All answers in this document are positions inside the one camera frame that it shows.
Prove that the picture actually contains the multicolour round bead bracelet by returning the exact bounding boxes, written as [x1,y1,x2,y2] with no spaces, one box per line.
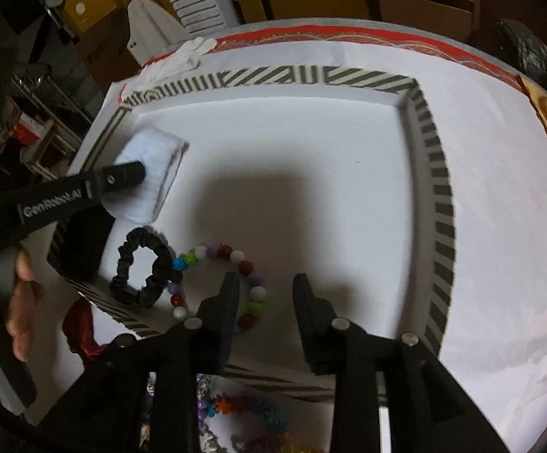
[167,242,270,334]

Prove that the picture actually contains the red satin bow clip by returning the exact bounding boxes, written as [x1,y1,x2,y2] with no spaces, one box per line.
[62,297,107,365]

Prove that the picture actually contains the white fluffy scrunchie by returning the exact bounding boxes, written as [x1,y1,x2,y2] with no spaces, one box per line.
[104,128,187,225]

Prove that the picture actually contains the person's left hand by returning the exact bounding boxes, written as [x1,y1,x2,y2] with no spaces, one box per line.
[0,247,44,362]

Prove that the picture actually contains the black scrunchie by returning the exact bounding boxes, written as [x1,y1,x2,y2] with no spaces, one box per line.
[110,227,172,309]

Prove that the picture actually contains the black white striped tray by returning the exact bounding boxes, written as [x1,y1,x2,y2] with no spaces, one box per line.
[73,66,456,402]

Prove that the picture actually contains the white table cloth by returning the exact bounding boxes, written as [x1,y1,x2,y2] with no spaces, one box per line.
[22,39,547,453]

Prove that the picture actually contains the white cotton glove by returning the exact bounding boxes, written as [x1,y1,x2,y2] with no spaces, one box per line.
[139,37,217,82]

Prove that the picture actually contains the red patterned table runner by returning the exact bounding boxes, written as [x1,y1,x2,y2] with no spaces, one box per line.
[214,23,525,91]

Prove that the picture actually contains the black plastic bag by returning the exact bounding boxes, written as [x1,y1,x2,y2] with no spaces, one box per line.
[498,18,547,91]

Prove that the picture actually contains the wooden chair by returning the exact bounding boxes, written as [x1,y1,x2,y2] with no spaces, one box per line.
[372,0,483,44]

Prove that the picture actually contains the purple bead bracelet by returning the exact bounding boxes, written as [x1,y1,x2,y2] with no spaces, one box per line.
[196,374,218,435]

